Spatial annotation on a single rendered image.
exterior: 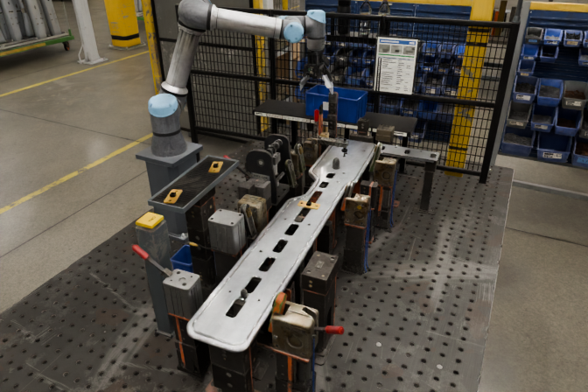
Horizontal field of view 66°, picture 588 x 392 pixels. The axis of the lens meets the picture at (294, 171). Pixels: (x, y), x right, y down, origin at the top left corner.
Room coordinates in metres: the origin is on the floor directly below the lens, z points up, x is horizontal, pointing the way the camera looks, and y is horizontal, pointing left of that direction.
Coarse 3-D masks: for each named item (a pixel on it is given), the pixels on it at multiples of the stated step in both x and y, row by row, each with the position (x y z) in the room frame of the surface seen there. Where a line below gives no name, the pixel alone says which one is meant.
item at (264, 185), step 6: (252, 180) 1.55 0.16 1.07; (258, 180) 1.55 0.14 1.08; (264, 180) 1.54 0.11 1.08; (258, 186) 1.50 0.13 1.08; (264, 186) 1.50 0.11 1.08; (258, 192) 1.49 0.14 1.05; (264, 192) 1.49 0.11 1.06; (270, 192) 1.54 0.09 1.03; (264, 198) 1.49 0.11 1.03; (270, 198) 1.53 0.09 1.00; (270, 204) 1.53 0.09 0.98; (270, 258) 1.52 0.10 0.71
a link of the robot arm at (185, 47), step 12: (204, 0) 1.88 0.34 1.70; (180, 24) 1.89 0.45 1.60; (180, 36) 1.90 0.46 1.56; (192, 36) 1.89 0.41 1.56; (180, 48) 1.89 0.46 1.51; (192, 48) 1.90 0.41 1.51; (180, 60) 1.89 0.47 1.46; (192, 60) 1.93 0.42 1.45; (168, 72) 1.92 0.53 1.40; (180, 72) 1.89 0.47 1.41; (168, 84) 1.89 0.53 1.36; (180, 84) 1.89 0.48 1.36; (180, 96) 1.89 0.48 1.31
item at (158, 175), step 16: (192, 144) 1.84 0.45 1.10; (144, 160) 1.72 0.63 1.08; (160, 160) 1.68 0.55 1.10; (176, 160) 1.68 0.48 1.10; (192, 160) 1.78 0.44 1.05; (160, 176) 1.70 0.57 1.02; (176, 176) 1.69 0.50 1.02; (160, 208) 1.72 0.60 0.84; (176, 224) 1.68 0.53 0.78; (176, 240) 1.67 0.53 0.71
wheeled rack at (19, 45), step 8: (64, 8) 8.61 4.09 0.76; (64, 32) 8.64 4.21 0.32; (8, 40) 7.95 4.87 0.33; (24, 40) 8.11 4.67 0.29; (32, 40) 8.00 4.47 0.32; (40, 40) 8.12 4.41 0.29; (48, 40) 8.18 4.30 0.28; (56, 40) 8.29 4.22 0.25; (64, 40) 8.43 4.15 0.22; (0, 48) 7.45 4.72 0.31; (8, 48) 7.56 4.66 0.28; (16, 48) 7.58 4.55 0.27; (24, 48) 7.71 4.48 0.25; (32, 48) 7.84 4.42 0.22; (0, 56) 7.31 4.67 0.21
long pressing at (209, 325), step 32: (320, 160) 1.87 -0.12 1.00; (352, 160) 1.87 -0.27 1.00; (288, 224) 1.36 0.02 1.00; (320, 224) 1.36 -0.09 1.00; (256, 256) 1.17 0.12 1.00; (288, 256) 1.17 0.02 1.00; (224, 288) 1.03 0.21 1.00; (256, 288) 1.03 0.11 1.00; (192, 320) 0.90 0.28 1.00; (224, 320) 0.90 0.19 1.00; (256, 320) 0.90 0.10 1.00
